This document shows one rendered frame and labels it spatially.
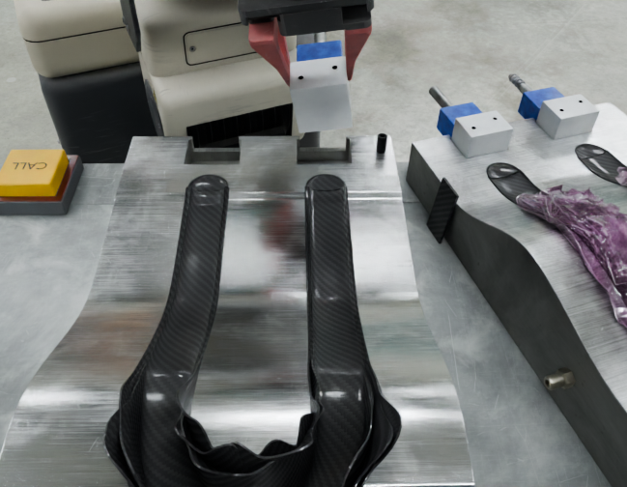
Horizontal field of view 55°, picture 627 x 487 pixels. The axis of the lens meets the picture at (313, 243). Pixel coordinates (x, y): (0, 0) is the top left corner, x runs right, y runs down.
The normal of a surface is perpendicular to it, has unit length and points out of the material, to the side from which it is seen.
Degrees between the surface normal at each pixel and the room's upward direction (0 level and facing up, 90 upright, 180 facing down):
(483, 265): 90
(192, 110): 98
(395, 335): 28
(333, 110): 100
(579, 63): 1
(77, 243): 0
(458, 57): 0
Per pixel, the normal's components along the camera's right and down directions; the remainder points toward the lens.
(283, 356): 0.00, -0.94
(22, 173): 0.01, -0.69
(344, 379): -0.08, -0.52
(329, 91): 0.01, 0.83
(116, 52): 0.39, 0.67
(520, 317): -0.95, 0.22
